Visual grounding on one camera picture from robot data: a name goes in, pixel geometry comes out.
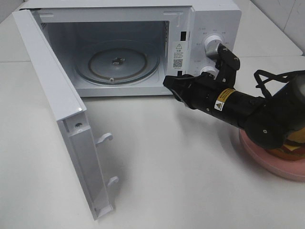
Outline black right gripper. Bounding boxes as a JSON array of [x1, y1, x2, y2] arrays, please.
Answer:
[[163, 44, 240, 119]]

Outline white microwave oven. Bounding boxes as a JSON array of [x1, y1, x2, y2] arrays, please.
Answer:
[[16, 0, 242, 97]]

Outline toy hamburger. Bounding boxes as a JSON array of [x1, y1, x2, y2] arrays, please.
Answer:
[[267, 132, 305, 161]]

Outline pink round plate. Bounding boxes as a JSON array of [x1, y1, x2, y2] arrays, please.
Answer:
[[239, 130, 305, 182]]

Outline white microwave door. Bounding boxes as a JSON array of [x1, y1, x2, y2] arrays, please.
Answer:
[[12, 10, 118, 219]]

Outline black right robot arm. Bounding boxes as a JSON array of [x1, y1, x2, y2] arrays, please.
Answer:
[[163, 43, 305, 149]]

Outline white lower microwave knob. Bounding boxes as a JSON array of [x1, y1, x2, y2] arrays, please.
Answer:
[[200, 66, 218, 78]]

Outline white microwave knob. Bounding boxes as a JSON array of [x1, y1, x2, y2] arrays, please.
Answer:
[[204, 34, 224, 52], [200, 66, 218, 78]]

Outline white upper microwave knob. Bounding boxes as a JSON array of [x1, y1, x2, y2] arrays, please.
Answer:
[[204, 34, 224, 52]]

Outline glass microwave turntable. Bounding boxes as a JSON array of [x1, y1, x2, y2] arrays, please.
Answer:
[[75, 40, 160, 85]]

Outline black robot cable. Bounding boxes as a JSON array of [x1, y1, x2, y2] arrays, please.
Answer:
[[253, 69, 302, 98]]

